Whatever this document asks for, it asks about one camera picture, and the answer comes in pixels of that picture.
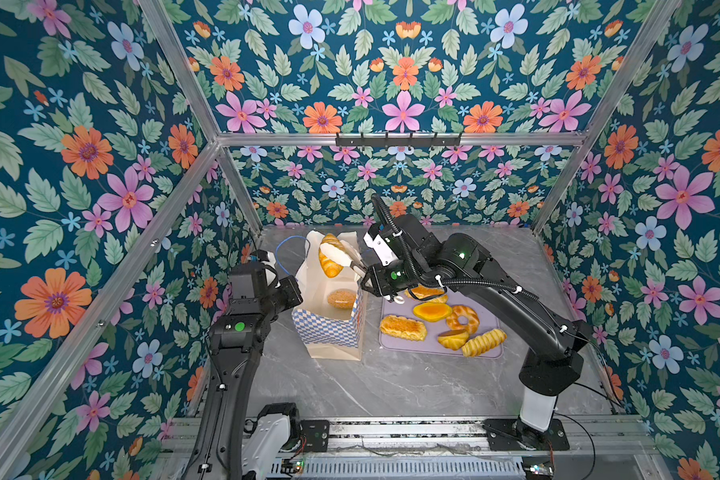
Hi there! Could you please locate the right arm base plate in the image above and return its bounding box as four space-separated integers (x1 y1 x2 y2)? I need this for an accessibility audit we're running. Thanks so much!
481 418 570 452

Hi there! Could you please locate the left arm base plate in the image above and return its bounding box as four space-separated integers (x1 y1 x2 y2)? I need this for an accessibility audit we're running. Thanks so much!
298 419 331 453

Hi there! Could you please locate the braided flat pastry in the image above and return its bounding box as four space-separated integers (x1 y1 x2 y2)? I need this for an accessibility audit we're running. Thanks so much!
380 315 428 342

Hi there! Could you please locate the lavender plastic tray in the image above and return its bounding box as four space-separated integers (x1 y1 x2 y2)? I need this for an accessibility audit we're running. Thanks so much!
379 291 509 357

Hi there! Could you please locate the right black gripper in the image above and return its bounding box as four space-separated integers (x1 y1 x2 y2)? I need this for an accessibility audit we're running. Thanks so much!
355 261 427 298

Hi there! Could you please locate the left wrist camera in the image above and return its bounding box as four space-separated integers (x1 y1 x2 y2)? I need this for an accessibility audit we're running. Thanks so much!
228 250 279 300

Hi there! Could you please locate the oval orange glazed bun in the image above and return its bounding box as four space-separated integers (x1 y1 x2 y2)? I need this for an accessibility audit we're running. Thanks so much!
412 302 453 323

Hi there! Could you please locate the black hook rail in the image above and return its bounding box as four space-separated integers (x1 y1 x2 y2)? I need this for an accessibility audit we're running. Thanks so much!
334 132 462 149

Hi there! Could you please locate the ridged long bread roll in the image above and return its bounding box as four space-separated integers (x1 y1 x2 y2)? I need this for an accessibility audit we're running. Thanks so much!
461 328 507 357

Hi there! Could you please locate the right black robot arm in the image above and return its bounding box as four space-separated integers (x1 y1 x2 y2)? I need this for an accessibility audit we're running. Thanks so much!
318 215 590 434

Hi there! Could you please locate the ring shaped pretzel bread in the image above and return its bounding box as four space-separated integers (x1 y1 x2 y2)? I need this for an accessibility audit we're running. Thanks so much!
445 305 480 335

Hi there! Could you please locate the small croissant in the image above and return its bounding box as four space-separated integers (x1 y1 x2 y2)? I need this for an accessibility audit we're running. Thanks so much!
318 234 348 278

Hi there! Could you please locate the sugared flat bread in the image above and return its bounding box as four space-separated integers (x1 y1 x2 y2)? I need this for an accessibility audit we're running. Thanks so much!
405 285 448 304

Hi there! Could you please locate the round orange bun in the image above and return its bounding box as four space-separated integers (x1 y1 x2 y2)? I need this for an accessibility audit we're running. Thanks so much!
326 289 357 310

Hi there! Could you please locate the small yellow bun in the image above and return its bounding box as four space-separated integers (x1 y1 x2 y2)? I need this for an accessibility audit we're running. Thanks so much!
437 329 470 351

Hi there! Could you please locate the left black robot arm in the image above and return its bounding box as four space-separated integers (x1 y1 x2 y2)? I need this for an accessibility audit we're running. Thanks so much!
183 272 302 479

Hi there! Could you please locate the checkered paper bag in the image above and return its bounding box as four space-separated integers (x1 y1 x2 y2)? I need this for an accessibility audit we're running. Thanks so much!
291 230 366 361

